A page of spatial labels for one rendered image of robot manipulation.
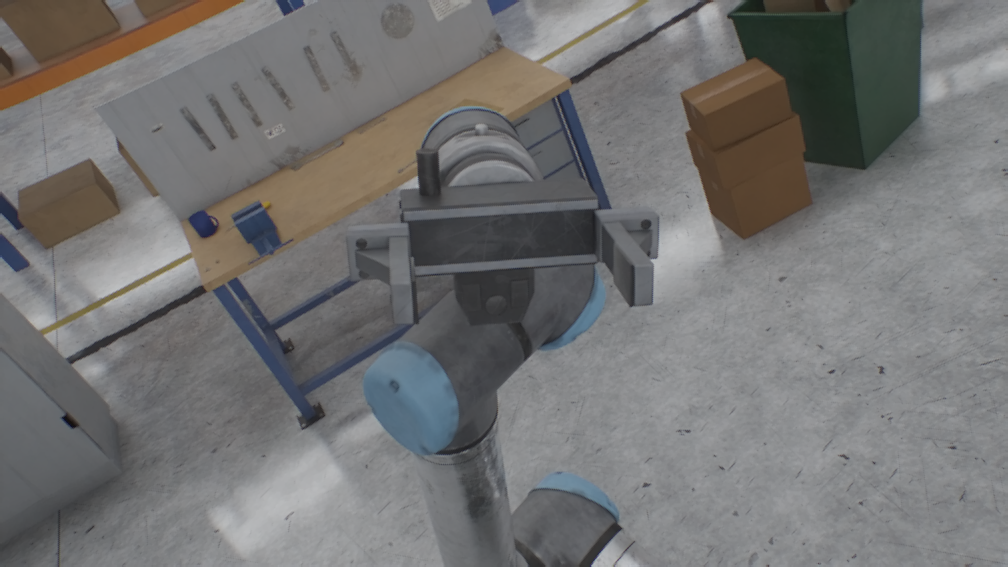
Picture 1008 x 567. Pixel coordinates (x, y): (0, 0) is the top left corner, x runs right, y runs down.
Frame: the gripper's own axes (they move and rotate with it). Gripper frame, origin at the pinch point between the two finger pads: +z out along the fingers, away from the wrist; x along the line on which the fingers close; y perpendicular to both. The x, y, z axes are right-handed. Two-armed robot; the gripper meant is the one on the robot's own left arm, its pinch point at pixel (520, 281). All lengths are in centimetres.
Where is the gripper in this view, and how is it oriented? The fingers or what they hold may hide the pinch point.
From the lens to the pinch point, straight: 52.9
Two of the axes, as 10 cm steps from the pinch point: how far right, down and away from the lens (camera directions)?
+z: 1.4, 3.5, -9.2
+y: -0.2, -9.3, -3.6
